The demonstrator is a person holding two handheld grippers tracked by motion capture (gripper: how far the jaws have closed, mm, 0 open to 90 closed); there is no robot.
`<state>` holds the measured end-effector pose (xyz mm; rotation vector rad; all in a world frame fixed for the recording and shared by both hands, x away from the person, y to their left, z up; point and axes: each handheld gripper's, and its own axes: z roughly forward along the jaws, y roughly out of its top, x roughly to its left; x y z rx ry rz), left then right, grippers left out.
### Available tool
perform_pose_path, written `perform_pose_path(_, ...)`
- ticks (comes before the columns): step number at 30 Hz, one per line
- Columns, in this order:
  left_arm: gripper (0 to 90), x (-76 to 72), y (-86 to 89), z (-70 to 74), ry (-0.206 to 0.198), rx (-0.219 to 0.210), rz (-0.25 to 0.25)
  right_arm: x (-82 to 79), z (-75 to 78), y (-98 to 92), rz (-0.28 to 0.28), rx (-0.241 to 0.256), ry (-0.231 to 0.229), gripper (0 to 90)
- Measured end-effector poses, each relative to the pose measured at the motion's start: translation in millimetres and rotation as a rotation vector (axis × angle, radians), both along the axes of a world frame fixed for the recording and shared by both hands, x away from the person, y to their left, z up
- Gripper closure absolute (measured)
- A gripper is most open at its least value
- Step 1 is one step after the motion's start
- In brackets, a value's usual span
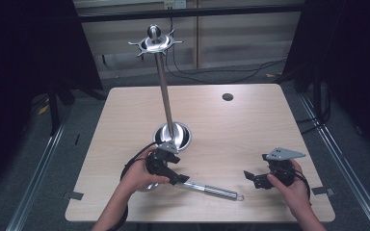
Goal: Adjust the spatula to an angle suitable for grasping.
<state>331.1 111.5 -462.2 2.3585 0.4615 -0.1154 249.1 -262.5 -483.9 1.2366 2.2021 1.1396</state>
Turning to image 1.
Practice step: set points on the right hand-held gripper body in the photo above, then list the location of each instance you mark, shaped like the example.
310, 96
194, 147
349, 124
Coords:
281, 166

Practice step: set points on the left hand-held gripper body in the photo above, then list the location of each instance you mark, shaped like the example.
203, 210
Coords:
160, 160

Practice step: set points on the steel utensil rack stand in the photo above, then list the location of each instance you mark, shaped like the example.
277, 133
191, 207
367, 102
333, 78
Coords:
163, 83

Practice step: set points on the person's left hand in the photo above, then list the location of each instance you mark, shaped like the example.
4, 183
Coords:
138, 176

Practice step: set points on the person's right hand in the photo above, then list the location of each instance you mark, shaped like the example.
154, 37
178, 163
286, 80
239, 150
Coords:
297, 192

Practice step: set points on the grey tape piece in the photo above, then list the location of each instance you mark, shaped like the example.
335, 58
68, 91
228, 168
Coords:
322, 191
74, 195

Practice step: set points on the black stand leg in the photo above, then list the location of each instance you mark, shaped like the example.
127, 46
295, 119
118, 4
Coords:
318, 96
54, 109

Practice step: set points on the yellow tape piece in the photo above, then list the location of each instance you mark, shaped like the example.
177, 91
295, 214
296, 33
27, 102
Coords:
43, 109

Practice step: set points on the black curtain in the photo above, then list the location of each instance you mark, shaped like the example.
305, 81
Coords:
359, 48
29, 48

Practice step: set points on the black horizontal bar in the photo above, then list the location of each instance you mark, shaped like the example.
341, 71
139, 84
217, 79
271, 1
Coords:
189, 12

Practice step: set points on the metal floor rail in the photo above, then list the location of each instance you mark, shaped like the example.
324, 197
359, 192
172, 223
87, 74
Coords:
350, 179
35, 183

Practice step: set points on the white wall socket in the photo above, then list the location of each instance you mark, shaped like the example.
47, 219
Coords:
175, 4

